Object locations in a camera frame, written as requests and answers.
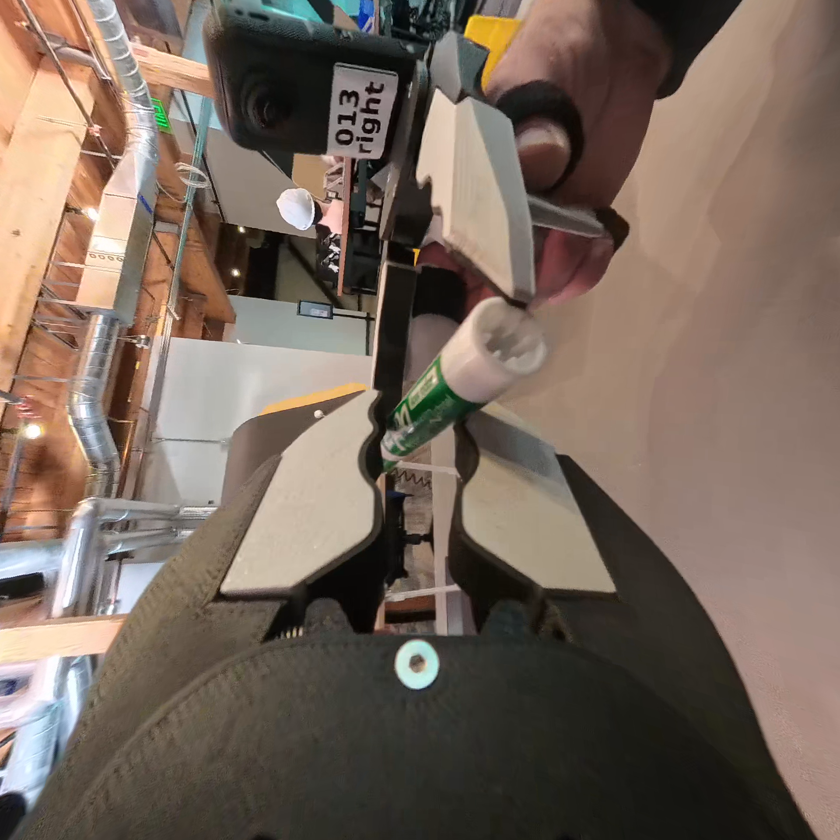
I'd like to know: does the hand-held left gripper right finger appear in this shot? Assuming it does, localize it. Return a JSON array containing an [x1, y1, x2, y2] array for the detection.
[[453, 401, 619, 602]]

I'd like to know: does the large silver ceiling duct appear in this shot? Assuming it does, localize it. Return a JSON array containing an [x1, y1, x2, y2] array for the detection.
[[66, 0, 166, 468]]

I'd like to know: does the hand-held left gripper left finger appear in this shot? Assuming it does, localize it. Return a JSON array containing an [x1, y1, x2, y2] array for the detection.
[[220, 389, 385, 602]]

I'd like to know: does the wooden ceiling beam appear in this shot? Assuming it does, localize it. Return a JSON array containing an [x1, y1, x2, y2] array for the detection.
[[0, 617, 127, 665]]

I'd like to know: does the yellow bin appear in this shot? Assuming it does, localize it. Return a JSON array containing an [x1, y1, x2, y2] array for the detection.
[[462, 11, 532, 61]]

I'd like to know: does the white hard hat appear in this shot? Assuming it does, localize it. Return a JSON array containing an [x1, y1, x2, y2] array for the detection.
[[275, 185, 324, 233]]

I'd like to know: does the silver ceiling pipe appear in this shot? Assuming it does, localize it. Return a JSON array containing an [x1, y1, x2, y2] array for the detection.
[[0, 497, 214, 620]]

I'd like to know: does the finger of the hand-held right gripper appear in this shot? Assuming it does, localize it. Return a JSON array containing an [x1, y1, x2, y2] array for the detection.
[[416, 94, 539, 307]]

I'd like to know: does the green dry erase marker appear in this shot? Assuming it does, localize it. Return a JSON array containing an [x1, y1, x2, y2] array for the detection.
[[378, 296, 548, 476]]

